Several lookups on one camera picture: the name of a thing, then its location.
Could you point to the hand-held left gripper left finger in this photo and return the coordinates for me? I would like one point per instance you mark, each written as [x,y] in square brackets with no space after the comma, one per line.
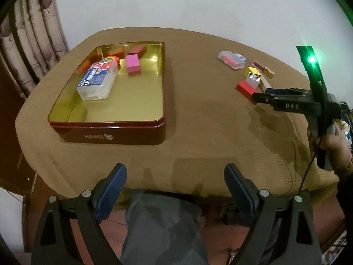
[111,193]

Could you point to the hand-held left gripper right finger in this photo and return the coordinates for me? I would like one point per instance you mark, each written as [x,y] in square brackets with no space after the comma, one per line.
[239,193]

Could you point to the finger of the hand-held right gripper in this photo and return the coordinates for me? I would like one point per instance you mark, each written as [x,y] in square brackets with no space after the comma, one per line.
[278,90]
[264,98]

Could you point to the beige box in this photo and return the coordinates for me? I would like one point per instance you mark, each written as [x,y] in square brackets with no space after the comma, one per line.
[264,84]

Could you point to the bright red block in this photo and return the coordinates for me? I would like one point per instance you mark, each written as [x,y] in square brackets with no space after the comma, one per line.
[245,89]

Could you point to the dark red gold lipstick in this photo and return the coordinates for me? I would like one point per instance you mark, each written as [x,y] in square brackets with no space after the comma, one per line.
[264,69]

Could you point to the yellow box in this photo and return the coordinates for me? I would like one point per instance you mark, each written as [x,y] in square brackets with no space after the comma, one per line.
[253,71]

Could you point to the blue cartoon-print eraser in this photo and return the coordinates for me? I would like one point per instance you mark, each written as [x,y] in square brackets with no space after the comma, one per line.
[240,57]

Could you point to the clear case with red content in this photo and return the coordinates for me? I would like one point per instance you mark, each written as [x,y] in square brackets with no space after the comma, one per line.
[229,60]

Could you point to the red tin box gold inside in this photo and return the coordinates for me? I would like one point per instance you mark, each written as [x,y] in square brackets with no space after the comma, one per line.
[124,135]

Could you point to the person's right forearm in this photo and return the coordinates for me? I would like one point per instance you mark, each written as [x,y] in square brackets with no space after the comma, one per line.
[346,187]

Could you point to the person's right hand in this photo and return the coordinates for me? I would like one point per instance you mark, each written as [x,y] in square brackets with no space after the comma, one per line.
[335,143]

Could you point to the small white blue container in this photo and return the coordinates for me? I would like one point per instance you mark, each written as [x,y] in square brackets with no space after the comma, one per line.
[346,129]

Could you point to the person's grey pants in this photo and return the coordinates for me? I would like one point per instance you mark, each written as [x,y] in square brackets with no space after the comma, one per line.
[162,232]

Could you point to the brown tablecloth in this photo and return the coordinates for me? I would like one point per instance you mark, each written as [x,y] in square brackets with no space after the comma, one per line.
[209,132]

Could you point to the clear plastic case blue label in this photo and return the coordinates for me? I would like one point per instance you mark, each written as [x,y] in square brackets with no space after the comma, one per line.
[96,80]

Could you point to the pink block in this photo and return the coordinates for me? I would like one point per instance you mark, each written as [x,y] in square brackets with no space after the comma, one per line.
[133,64]

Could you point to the red rainbow-print box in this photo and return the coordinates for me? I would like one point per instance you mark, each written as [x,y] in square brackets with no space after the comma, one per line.
[110,60]

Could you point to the dark red block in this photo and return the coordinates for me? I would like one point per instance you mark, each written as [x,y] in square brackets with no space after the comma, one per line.
[136,50]

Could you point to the orange-red block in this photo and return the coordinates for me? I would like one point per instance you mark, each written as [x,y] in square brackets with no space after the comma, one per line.
[115,52]

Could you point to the striped beige curtain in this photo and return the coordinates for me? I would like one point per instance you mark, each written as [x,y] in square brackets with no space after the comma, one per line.
[33,38]

